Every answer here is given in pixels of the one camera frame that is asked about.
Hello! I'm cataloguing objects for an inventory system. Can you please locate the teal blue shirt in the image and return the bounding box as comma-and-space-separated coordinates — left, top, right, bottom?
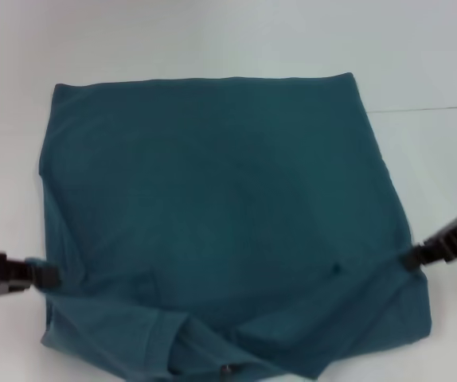
38, 72, 432, 382

